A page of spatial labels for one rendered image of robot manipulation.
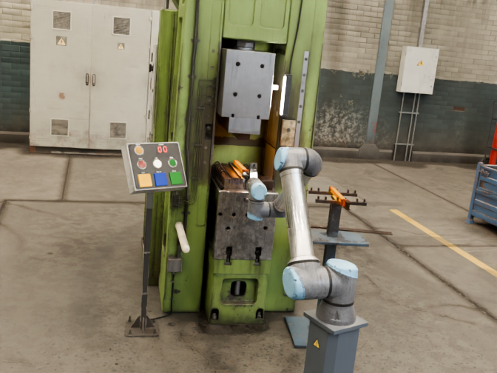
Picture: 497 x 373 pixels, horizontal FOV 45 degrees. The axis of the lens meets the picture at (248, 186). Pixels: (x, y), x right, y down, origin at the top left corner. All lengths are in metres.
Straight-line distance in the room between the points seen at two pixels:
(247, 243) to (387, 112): 7.13
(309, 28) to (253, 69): 0.47
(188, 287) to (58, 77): 5.29
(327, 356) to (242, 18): 2.06
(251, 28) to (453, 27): 7.60
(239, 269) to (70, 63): 5.51
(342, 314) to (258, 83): 1.54
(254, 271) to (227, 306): 0.29
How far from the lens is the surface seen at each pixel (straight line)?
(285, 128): 3.92
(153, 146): 3.57
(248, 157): 4.27
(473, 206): 7.43
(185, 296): 4.16
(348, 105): 10.38
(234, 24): 3.82
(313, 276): 2.76
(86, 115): 8.90
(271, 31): 3.86
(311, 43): 3.94
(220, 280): 3.94
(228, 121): 3.71
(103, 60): 8.82
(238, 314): 4.06
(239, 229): 3.82
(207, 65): 3.80
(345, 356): 2.97
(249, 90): 3.71
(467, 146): 11.61
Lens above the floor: 1.84
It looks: 14 degrees down
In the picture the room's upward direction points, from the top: 5 degrees clockwise
